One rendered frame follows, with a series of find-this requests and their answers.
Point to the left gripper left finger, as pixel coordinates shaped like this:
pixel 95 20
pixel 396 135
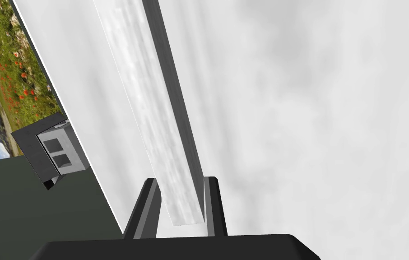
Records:
pixel 143 216

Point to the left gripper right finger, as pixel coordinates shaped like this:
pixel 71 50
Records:
pixel 214 213

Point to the grey cabinet with drawers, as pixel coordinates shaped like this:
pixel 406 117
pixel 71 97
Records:
pixel 51 150

